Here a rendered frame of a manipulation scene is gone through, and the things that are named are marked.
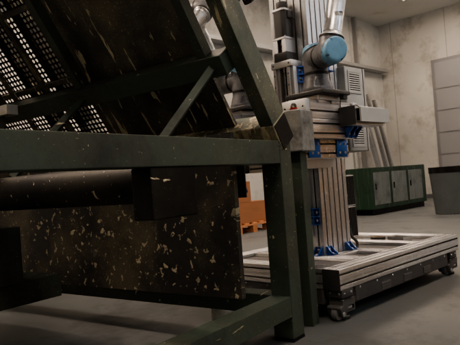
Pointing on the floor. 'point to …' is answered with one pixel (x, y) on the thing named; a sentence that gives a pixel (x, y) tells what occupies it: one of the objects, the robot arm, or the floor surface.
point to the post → (304, 239)
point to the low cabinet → (388, 188)
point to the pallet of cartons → (251, 213)
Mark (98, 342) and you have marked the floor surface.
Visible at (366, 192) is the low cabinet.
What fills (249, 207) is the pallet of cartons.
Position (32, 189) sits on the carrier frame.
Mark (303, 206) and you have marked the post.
